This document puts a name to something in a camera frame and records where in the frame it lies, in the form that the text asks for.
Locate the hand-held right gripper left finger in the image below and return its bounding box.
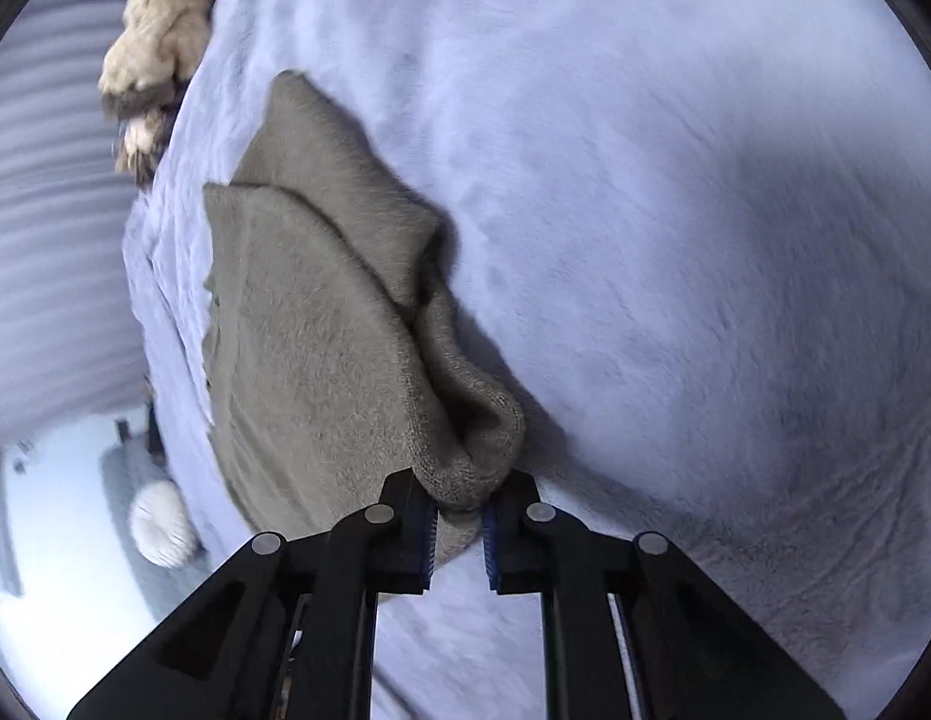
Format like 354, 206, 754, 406
66, 469, 440, 720

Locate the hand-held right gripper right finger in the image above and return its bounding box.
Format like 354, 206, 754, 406
480, 469, 849, 720

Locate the taupe knit sweater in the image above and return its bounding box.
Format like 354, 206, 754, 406
201, 69, 528, 608

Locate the round white pillow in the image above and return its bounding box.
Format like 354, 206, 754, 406
127, 481, 200, 568

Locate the lavender plush blanket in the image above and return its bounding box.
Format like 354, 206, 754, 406
122, 0, 931, 720

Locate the pale pleated curtain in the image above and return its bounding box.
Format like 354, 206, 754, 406
0, 0, 155, 443

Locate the brown knit garment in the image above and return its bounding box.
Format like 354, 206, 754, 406
105, 86, 182, 190

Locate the cream striped garment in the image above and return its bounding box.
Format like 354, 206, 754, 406
97, 0, 241, 173

